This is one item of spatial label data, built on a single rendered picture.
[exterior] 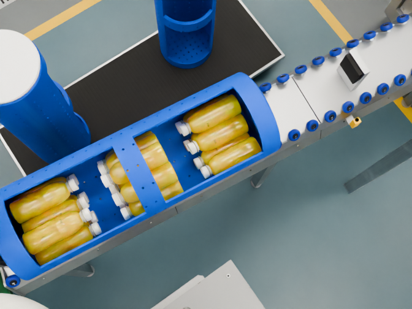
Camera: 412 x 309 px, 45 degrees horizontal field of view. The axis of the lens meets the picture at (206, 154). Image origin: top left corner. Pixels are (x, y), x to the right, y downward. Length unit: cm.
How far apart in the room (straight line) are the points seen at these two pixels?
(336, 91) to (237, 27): 108
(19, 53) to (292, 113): 98
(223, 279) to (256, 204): 117
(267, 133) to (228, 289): 48
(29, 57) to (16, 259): 71
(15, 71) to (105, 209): 56
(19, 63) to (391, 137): 199
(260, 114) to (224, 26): 140
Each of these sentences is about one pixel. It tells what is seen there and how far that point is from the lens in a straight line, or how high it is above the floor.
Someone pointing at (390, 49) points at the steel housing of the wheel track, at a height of 93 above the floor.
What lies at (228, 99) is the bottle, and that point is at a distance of 160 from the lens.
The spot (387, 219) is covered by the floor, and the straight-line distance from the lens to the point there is 284.
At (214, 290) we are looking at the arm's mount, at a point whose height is 107.
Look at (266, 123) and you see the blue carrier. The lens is 150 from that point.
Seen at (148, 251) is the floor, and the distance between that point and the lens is 263.
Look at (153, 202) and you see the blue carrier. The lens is 148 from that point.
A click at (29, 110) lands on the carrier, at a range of 190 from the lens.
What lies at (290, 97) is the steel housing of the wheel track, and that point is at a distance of 186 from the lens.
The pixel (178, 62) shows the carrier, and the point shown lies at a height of 21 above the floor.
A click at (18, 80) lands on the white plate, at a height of 104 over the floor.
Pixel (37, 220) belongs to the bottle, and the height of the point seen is 110.
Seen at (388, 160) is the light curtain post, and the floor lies 61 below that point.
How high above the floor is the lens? 262
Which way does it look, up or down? 75 degrees down
